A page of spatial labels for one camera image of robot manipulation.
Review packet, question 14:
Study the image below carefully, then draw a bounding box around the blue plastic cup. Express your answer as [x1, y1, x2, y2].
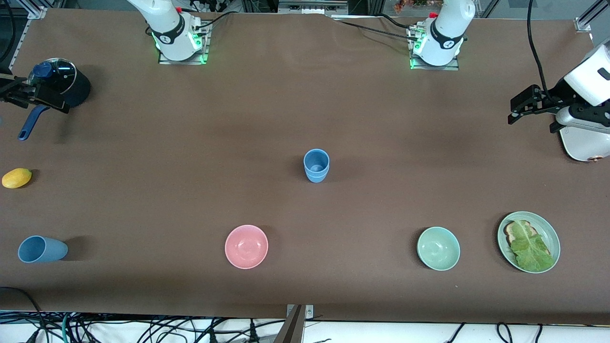
[304, 149, 330, 173]
[18, 235, 69, 263]
[304, 164, 330, 184]

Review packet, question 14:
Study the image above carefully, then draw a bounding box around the glass lid blue knob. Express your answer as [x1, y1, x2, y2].
[29, 58, 77, 96]

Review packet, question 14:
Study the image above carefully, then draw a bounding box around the dark blue saucepan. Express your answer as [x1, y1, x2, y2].
[18, 58, 91, 141]

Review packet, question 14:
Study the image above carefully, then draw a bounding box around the white toaster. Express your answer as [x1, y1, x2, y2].
[559, 125, 610, 163]

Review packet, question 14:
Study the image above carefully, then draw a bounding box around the yellow lemon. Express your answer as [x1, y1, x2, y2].
[1, 168, 32, 189]

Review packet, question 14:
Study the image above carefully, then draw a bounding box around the toast slice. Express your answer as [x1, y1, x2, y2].
[504, 220, 551, 255]

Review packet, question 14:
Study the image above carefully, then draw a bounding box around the green lettuce leaf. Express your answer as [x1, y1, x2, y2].
[510, 222, 556, 272]

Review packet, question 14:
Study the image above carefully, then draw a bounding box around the pale green plate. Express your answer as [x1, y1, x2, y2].
[497, 211, 561, 274]

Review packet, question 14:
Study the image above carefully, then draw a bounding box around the colourful toy food pile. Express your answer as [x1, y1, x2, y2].
[393, 0, 432, 12]

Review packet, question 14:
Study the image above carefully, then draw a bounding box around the pale green bowl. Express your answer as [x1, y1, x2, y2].
[417, 226, 461, 271]

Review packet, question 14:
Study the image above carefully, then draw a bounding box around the grey power strip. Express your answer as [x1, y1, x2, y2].
[278, 0, 349, 15]

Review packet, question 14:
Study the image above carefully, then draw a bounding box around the pink bowl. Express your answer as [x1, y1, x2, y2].
[224, 224, 269, 270]

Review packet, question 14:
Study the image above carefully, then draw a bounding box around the dark slanted pole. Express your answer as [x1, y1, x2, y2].
[273, 305, 306, 343]

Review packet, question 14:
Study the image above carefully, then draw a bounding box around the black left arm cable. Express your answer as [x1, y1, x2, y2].
[526, 0, 551, 98]

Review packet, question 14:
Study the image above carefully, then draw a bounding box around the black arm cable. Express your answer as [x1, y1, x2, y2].
[0, 0, 18, 63]
[526, 0, 551, 98]

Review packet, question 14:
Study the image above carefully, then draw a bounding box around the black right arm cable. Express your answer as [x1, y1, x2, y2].
[0, 0, 18, 63]

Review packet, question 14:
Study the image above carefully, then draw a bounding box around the aluminium frame profile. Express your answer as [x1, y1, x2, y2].
[12, 2, 49, 65]
[574, 0, 610, 33]

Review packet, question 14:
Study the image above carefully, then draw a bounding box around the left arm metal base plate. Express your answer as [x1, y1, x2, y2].
[409, 26, 460, 71]

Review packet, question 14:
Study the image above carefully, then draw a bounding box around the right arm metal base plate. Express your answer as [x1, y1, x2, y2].
[158, 19, 211, 65]

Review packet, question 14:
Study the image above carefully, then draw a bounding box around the black cable across table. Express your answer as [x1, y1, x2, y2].
[329, 14, 422, 43]

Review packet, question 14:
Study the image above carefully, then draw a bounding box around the black base cable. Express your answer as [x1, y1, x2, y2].
[191, 10, 236, 30]

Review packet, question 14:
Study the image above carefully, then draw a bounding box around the thick black floor cable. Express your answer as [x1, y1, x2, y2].
[0, 286, 48, 343]

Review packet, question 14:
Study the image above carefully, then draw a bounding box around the small metal bracket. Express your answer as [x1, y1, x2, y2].
[286, 304, 315, 319]

